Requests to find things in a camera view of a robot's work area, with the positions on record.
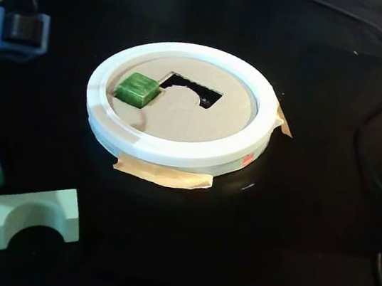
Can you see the dark green square block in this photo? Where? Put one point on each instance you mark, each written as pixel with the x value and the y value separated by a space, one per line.
pixel 136 88

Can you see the pale green arch block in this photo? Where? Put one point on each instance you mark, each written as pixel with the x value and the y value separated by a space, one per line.
pixel 60 202

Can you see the long tan masking tape strip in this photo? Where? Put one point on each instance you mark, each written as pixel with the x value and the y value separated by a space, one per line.
pixel 164 175

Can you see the white round sorter container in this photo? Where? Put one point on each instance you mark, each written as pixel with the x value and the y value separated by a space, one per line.
pixel 175 151

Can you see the brown cardboard lid with holes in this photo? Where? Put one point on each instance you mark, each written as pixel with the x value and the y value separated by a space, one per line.
pixel 194 122

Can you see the small red sticker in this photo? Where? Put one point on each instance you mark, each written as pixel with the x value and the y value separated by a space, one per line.
pixel 247 159

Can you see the crumpled tan masking tape strip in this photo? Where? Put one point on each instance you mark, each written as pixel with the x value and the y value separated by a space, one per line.
pixel 283 124

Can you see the black camera in blue mount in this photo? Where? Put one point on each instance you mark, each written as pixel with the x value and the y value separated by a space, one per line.
pixel 23 28

